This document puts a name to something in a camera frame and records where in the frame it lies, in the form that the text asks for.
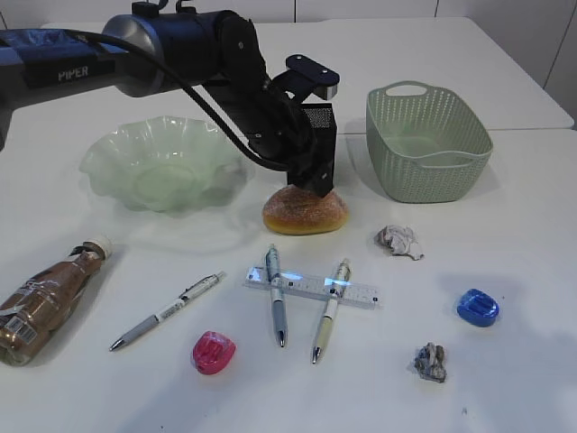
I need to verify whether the blue grip pen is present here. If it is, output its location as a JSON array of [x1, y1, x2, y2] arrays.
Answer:
[[265, 244, 288, 347]]

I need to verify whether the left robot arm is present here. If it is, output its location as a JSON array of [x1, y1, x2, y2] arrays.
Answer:
[[1, 1, 340, 197]]

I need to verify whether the green plastic basket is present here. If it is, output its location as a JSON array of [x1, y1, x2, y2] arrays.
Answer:
[[366, 80, 493, 204]]

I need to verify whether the grey paper ball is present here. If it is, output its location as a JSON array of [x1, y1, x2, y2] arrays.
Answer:
[[414, 342, 446, 383]]

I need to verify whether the black mesh pen holder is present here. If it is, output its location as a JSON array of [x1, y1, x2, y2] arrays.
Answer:
[[303, 103, 337, 174]]

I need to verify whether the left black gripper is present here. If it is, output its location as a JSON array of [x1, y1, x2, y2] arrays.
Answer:
[[211, 74, 334, 198]]

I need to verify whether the transparent plastic ruler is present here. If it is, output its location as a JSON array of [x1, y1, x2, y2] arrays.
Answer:
[[243, 264, 380, 310]]

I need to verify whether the white paper ball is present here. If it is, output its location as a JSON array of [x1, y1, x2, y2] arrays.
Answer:
[[375, 225, 425, 261]]

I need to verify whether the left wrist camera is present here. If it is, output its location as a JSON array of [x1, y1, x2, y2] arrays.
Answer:
[[284, 54, 340, 101]]

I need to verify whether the green wavy glass plate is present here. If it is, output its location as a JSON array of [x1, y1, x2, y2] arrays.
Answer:
[[79, 115, 252, 214]]

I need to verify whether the brown coffee drink bottle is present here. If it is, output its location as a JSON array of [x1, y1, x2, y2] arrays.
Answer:
[[1, 235, 113, 366]]

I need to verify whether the pink pencil sharpener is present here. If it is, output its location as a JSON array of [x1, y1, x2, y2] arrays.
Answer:
[[191, 331, 236, 375]]

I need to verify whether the cream grip pen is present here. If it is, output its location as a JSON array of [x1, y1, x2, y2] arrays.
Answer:
[[311, 258, 351, 364]]

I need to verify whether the grey grip pen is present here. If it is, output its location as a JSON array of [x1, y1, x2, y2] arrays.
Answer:
[[109, 272, 226, 352]]

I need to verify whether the blue pencil sharpener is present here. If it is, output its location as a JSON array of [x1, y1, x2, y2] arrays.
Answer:
[[456, 289, 499, 327]]

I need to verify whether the sugared bread roll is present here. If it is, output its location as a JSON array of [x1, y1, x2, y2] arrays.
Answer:
[[262, 185, 349, 235]]

